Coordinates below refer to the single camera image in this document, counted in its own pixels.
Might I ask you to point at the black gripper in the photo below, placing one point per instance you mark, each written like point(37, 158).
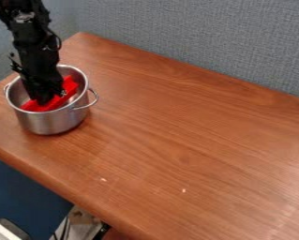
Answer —
point(37, 68)

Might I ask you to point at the red plastic block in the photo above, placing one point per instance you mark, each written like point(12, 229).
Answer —
point(56, 102)

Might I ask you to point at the stainless steel pot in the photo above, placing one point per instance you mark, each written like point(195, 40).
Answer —
point(62, 119)

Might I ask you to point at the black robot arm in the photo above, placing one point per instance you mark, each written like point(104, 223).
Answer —
point(26, 20)

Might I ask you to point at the metal table leg bracket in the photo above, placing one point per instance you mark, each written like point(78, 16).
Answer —
point(80, 226)

